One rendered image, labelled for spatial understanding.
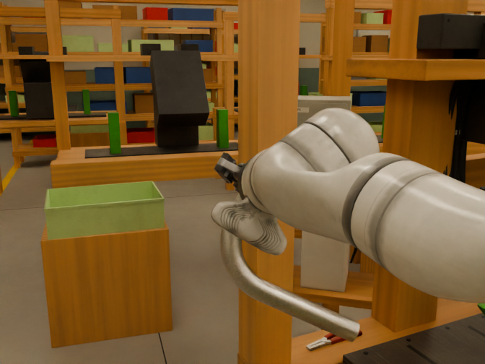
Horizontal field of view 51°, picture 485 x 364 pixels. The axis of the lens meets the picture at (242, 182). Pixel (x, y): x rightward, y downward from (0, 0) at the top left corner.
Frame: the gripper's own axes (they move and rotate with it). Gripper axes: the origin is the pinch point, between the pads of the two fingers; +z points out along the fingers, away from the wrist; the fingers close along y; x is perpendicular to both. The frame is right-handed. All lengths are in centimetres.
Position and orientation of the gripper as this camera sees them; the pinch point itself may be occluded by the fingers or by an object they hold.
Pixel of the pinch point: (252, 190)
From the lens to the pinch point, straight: 72.7
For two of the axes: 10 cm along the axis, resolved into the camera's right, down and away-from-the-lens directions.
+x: -4.9, 8.6, -1.4
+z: -1.5, 0.8, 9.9
